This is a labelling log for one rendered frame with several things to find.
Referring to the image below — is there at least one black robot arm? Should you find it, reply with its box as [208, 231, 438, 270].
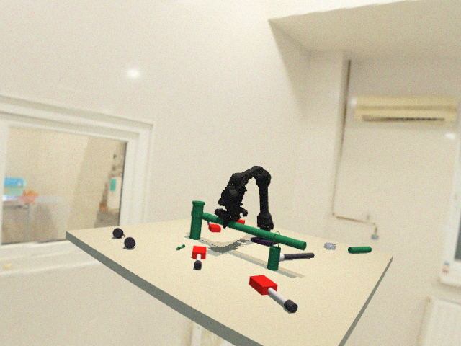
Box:
[218, 166, 274, 232]

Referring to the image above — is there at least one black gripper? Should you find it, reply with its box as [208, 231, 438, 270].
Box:
[214, 201, 248, 229]

